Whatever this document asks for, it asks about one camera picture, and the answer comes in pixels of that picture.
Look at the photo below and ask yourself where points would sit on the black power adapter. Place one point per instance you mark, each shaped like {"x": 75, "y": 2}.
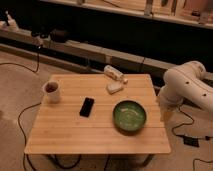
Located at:
{"x": 190, "y": 141}

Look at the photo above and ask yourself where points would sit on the black dome object on ledge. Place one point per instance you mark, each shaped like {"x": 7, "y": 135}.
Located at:
{"x": 60, "y": 36}

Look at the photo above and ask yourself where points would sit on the black smartphone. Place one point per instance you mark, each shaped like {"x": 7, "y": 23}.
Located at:
{"x": 86, "y": 107}

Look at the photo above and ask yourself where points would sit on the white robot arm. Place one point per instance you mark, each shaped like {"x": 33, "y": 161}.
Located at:
{"x": 185, "y": 81}

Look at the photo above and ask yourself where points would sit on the white bottle on table edge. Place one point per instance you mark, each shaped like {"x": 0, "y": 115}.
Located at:
{"x": 114, "y": 74}

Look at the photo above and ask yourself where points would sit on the green ceramic bowl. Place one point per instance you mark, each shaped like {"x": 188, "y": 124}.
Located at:
{"x": 129, "y": 116}

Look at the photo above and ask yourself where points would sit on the white mug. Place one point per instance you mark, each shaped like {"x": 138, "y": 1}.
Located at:
{"x": 52, "y": 90}

